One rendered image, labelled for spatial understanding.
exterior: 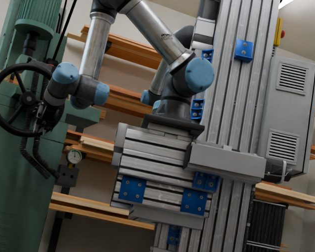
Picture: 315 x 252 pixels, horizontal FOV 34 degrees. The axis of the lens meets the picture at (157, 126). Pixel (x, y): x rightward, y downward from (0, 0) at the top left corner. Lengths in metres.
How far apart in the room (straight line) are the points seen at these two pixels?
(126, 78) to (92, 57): 3.12
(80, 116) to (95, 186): 2.53
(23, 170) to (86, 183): 2.58
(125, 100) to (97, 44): 2.57
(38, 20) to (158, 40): 0.74
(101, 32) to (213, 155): 0.60
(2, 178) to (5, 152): 0.11
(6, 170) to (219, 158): 0.88
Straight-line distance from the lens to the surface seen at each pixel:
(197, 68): 1.83
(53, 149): 2.23
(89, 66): 1.87
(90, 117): 2.29
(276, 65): 2.23
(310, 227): 5.62
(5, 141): 2.19
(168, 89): 1.97
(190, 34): 2.59
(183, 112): 1.93
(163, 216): 2.00
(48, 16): 2.44
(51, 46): 2.67
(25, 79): 2.15
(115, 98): 4.46
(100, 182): 4.78
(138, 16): 1.85
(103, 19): 1.94
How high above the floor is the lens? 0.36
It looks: 13 degrees up
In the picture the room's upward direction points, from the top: 11 degrees clockwise
